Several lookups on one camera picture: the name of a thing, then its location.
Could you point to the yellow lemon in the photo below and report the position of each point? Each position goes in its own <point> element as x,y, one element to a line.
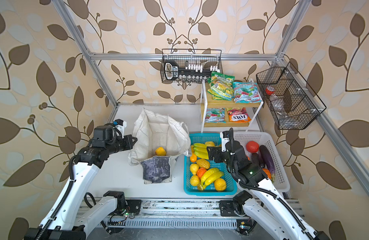
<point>210,144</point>
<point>194,181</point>

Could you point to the black wire basket back wall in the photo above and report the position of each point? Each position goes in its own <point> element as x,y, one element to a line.
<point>192,55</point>

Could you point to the white wooden two-tier shelf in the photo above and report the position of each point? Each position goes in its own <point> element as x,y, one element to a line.
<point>206,102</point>

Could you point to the yellow green banana bunch back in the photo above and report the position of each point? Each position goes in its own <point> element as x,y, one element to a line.
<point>200,150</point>

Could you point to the yellow green candy bag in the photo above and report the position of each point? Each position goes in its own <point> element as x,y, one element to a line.
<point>221,86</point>

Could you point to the orange fruit front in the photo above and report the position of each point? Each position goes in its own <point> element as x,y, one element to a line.
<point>220,185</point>

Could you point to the purple eggplant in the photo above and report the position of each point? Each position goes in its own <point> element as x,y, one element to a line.
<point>267,158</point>

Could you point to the yellow pear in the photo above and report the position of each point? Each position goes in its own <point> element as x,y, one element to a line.
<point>194,168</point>

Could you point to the orange persimmon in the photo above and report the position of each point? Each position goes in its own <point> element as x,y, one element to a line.
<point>201,172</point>

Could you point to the orange Fox's candy bag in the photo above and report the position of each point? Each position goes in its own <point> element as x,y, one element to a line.
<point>238,115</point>

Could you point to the white plastic basket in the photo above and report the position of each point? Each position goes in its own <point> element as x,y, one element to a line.
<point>281,181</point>

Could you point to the black wire basket right wall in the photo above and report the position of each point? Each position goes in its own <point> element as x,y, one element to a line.
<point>302,105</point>

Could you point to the teal candy bag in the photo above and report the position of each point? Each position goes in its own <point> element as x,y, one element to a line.
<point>246,93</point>

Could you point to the green red candy bag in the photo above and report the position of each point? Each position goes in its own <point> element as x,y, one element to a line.
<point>215,115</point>

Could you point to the black wire basket wall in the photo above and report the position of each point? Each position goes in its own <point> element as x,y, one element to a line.
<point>302,105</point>
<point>192,55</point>

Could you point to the black white tool set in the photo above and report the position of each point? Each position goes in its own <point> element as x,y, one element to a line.
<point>175,71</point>

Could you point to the orange pumpkin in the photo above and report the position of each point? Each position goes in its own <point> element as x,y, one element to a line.
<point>267,173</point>

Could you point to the cream Monet print tote bag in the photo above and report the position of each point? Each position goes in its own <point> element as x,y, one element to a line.
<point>152,131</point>

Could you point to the teal plastic basket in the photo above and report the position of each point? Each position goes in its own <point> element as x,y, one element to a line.
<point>210,191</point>

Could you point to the yellow banana bunch front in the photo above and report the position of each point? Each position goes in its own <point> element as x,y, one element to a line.
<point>209,177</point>

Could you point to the linear rail base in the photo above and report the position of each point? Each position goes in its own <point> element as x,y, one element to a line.
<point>178,214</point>

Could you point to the red tomato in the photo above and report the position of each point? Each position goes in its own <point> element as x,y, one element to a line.
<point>252,147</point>

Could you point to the yellow red mango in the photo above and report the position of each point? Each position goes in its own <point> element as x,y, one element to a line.
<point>160,151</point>

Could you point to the dark zucchini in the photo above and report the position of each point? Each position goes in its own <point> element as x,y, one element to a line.
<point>256,159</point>

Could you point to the plastic bottle red cap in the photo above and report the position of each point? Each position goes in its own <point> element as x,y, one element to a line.
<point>276,103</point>

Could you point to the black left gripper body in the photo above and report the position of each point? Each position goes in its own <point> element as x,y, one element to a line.
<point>118,144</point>

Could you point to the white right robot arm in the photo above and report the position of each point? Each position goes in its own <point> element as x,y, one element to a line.
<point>259,198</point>

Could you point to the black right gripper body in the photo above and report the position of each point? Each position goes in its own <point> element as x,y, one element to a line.
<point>222,156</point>

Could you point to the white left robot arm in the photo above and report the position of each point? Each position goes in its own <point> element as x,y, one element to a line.
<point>61,222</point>

